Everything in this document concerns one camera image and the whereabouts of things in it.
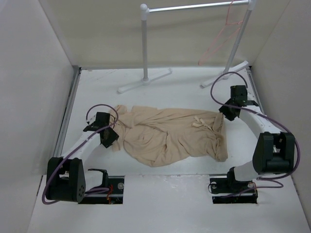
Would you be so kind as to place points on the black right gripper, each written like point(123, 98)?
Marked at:
point(228, 115)

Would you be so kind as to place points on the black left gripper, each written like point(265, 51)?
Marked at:
point(113, 137)

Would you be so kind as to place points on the beige drawstring trousers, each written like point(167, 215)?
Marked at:
point(160, 137)

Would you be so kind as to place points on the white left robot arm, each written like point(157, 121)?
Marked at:
point(67, 180)

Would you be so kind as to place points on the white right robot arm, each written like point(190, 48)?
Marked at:
point(274, 151)

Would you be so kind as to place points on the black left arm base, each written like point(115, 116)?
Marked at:
point(102, 188)

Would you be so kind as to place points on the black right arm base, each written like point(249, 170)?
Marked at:
point(225, 189)

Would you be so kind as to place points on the pink wire hanger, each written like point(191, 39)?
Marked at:
point(228, 31)

